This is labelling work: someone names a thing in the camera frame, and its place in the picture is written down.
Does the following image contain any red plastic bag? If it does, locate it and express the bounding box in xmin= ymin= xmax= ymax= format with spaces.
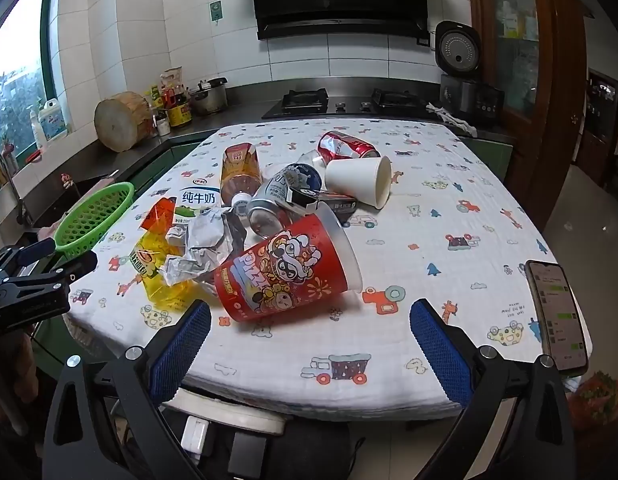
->
xmin=566 ymin=370 xmax=618 ymax=433

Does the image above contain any white rag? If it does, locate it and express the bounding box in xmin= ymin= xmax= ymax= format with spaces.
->
xmin=426 ymin=102 xmax=480 ymax=137

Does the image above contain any black countertop appliance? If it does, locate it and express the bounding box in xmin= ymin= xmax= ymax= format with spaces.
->
xmin=439 ymin=74 xmax=506 ymax=128

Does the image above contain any yellow plastic packet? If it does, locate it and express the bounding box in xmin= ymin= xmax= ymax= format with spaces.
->
xmin=133 ymin=197 xmax=220 ymax=313

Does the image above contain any black gas stove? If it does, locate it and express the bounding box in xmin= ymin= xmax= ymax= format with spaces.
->
xmin=261 ymin=87 xmax=440 ymax=121

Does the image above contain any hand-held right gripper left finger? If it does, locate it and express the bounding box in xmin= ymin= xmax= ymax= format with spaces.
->
xmin=41 ymin=299 xmax=213 ymax=480

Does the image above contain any green framed window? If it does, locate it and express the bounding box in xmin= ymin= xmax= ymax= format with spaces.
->
xmin=0 ymin=0 xmax=60 ymax=161

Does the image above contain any black power adapter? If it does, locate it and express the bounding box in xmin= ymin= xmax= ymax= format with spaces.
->
xmin=228 ymin=432 xmax=270 ymax=478

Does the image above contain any black smartphone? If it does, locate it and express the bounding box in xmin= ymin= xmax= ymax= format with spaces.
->
xmin=525 ymin=259 xmax=590 ymax=373

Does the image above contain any red soda can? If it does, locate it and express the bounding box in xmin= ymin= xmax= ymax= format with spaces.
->
xmin=316 ymin=130 xmax=381 ymax=163

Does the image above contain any green kitchen cabinet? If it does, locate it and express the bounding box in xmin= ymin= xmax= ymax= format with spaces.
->
xmin=129 ymin=137 xmax=210 ymax=196

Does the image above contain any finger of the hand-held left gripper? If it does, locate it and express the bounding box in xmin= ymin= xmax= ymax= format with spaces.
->
xmin=0 ymin=251 xmax=98 ymax=293
xmin=0 ymin=237 xmax=57 ymax=281

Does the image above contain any slim white bottle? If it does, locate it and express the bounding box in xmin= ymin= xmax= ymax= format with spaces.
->
xmin=29 ymin=107 xmax=46 ymax=151

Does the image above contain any steel pressure cooker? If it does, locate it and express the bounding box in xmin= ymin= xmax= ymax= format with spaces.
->
xmin=189 ymin=77 xmax=228 ymax=116

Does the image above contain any blue and white can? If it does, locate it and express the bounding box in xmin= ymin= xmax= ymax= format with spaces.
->
xmin=246 ymin=162 xmax=324 ymax=238

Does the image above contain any white detergent jug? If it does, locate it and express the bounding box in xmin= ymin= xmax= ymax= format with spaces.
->
xmin=39 ymin=98 xmax=70 ymax=142

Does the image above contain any red instant noodle cup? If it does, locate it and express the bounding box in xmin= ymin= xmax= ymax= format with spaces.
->
xmin=214 ymin=205 xmax=364 ymax=323

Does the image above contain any round wooden chopping block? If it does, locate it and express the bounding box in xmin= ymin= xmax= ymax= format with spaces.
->
xmin=94 ymin=91 xmax=154 ymax=153

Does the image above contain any silver wrapper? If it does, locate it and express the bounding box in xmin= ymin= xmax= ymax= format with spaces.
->
xmin=164 ymin=207 xmax=247 ymax=286

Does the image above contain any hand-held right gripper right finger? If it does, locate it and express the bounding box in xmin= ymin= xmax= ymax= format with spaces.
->
xmin=409 ymin=298 xmax=577 ymax=480

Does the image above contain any green plastic basket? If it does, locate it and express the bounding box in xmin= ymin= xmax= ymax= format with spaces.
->
xmin=54 ymin=181 xmax=136 ymax=253

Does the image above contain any white milk carton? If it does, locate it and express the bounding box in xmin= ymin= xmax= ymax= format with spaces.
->
xmin=171 ymin=177 xmax=230 ymax=226

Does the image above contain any yellow jar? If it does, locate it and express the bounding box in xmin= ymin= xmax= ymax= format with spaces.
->
xmin=166 ymin=100 xmax=194 ymax=128

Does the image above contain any black cardboard box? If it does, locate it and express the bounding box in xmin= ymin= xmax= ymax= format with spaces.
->
xmin=288 ymin=187 xmax=360 ymax=226

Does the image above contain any black rice cooker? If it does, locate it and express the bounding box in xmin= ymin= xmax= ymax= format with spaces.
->
xmin=434 ymin=20 xmax=482 ymax=81

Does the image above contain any printed white cloth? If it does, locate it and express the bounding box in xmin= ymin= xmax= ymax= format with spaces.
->
xmin=64 ymin=119 xmax=594 ymax=408

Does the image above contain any white paper cup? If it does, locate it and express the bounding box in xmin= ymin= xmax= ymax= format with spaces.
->
xmin=324 ymin=155 xmax=392 ymax=209

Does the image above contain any brown wooden cabinet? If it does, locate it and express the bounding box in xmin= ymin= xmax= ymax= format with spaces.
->
xmin=464 ymin=0 xmax=590 ymax=231

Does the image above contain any clear plastic cup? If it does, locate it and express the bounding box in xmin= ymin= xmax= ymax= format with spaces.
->
xmin=295 ymin=149 xmax=330 ymax=168

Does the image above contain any steel faucet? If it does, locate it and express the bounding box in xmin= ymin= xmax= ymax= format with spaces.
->
xmin=0 ymin=149 xmax=32 ymax=226

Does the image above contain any white power adapter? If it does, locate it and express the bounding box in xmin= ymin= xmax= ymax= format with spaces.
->
xmin=181 ymin=416 xmax=212 ymax=461

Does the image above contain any amber plastic bottle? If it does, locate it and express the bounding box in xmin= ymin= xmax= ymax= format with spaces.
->
xmin=220 ymin=143 xmax=264 ymax=216

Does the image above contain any person's left forearm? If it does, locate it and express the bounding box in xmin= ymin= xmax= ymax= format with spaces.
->
xmin=6 ymin=327 xmax=42 ymax=413

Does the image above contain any white seasoning bag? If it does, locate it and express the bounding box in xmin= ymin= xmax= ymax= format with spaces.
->
xmin=159 ymin=66 xmax=184 ymax=93

